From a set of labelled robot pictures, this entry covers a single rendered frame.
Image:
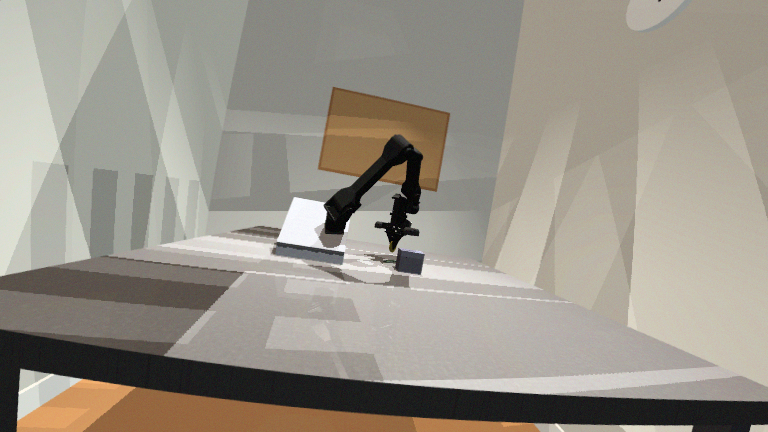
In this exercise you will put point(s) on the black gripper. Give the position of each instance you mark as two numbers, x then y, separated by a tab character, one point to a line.
397	220

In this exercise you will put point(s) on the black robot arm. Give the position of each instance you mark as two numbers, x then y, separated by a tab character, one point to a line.
346	201

